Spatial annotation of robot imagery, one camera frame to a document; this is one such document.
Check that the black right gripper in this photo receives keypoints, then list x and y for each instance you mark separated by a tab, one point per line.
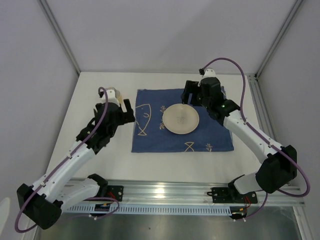
190	88

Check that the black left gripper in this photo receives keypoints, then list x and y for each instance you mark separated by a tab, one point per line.
126	117

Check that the cream round plate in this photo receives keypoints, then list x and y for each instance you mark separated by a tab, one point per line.
180	119

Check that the blue fish-pattern cloth placemat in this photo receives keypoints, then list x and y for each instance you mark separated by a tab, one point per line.
151	136

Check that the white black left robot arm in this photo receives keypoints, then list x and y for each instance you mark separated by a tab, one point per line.
46	199

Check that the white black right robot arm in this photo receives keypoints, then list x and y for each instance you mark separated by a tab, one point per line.
277	162

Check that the yellow plastic cup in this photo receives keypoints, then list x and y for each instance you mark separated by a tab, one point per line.
120	97

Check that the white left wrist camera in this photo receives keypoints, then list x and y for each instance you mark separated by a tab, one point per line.
111	94

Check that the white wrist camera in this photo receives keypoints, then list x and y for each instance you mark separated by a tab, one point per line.
111	94
207	73

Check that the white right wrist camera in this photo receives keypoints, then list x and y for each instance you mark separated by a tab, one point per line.
207	73

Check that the aluminium right side rail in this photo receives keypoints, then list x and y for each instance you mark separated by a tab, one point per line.
260	105

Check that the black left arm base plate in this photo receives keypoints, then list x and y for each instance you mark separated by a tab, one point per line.
113	191

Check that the aluminium front mounting rail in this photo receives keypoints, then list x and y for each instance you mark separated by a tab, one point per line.
190	193

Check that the white slotted cable duct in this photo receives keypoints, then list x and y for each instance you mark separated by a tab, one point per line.
139	209

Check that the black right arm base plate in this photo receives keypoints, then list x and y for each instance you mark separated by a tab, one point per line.
224	195

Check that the aluminium left corner post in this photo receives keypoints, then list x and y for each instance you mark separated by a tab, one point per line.
48	13

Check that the aluminium corner post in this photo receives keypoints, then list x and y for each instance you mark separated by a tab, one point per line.
281	33
48	13

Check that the aluminium right corner post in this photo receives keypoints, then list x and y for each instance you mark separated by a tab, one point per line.
281	33

